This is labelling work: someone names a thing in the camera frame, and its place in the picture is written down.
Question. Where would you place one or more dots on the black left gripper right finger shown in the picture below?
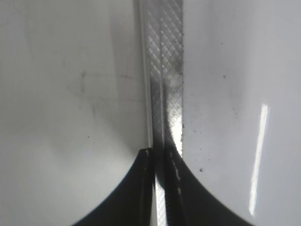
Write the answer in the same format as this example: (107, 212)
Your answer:
(188, 203)

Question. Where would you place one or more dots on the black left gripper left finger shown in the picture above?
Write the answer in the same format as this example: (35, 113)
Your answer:
(131, 201)

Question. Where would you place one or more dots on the white board with aluminium frame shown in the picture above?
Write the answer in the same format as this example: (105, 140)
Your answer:
(223, 85)

